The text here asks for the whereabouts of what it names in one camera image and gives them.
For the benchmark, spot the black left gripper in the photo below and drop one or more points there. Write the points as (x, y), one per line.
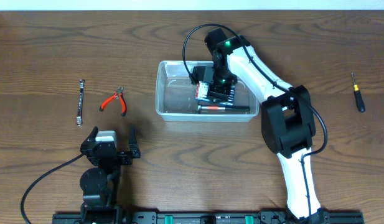
(122, 156)

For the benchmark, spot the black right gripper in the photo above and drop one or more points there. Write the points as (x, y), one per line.
(218, 94)

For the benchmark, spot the blue precision screwdriver set case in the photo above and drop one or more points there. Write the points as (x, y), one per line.
(208, 92)

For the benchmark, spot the claw hammer orange black handle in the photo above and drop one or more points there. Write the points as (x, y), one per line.
(200, 108)

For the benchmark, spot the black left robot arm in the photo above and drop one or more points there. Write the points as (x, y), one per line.
(100, 183)

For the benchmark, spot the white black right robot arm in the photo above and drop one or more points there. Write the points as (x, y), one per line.
(287, 114)

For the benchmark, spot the clear plastic container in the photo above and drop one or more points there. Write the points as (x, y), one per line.
(175, 98)

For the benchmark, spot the silver combination wrench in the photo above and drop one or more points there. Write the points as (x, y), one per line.
(79, 121)

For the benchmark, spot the black yellow screwdriver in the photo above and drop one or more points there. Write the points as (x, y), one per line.
(358, 96)

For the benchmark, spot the red handled cutting pliers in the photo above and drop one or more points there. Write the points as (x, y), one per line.
(118, 94)

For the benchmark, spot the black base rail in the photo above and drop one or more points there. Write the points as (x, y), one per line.
(179, 218)

